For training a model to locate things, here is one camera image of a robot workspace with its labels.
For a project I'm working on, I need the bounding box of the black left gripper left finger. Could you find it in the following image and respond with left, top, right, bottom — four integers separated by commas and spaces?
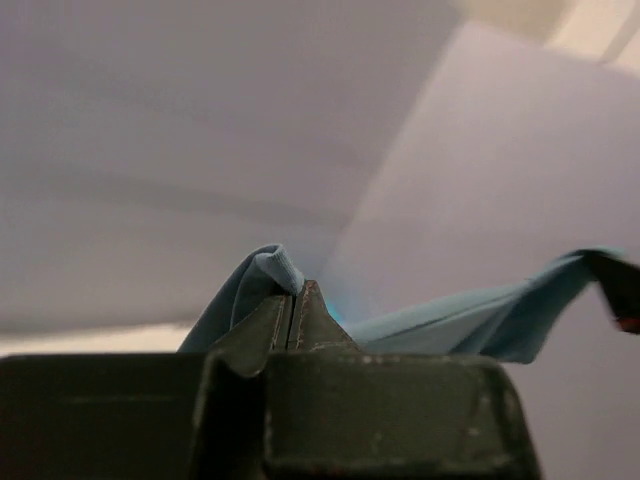
199, 295, 291, 479

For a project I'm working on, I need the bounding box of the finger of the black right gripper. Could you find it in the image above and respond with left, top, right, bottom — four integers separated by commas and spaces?
584, 251, 640, 334

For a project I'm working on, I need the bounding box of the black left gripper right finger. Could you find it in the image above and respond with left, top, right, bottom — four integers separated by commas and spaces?
263, 281, 542, 479

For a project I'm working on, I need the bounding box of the grey-blue t shirt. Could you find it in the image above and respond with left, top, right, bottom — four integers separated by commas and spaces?
179, 244, 624, 364

